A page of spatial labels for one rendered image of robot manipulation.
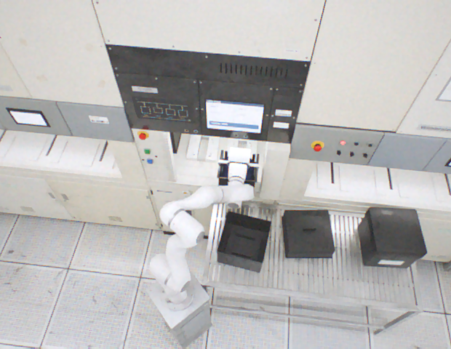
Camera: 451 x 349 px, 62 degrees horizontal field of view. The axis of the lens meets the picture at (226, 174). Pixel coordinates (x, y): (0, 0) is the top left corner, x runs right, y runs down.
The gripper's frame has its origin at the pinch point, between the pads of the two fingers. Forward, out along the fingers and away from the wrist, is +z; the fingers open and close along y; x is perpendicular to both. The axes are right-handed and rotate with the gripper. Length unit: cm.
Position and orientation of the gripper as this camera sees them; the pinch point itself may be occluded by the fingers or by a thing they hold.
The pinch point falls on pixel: (238, 158)
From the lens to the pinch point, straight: 216.2
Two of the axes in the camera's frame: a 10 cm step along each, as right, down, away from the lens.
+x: 0.2, -5.5, -8.3
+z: 1.2, -8.3, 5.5
